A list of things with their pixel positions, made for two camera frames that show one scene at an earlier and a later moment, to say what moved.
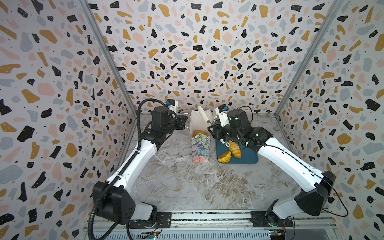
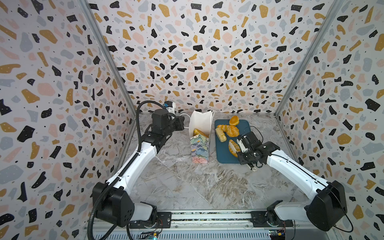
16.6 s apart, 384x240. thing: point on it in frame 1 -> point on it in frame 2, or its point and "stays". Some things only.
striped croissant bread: (234, 149) stays
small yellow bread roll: (225, 157) -> (196, 132)
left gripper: (181, 121) stays
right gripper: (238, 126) -> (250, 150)
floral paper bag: (200, 135) stays
